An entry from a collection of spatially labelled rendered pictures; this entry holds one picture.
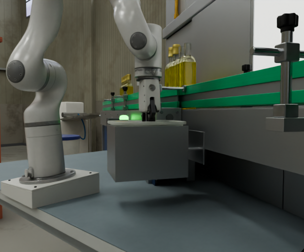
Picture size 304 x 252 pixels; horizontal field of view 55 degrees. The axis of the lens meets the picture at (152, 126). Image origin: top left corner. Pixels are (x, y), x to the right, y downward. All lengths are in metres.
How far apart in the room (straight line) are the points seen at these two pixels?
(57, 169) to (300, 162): 0.76
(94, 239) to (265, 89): 0.52
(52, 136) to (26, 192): 0.20
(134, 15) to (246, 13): 0.42
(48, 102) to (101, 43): 5.65
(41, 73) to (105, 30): 5.66
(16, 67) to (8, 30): 9.26
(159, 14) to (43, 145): 4.71
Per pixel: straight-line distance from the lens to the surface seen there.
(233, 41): 1.14
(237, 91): 0.79
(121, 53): 6.13
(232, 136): 0.77
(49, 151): 1.04
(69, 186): 1.02
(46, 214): 0.93
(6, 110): 9.91
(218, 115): 0.83
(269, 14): 1.00
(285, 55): 0.47
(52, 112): 1.05
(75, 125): 5.80
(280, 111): 0.47
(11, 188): 1.10
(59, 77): 1.10
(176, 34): 1.77
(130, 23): 0.84
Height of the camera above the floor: 1.04
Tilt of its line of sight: 3 degrees down
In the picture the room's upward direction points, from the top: straight up
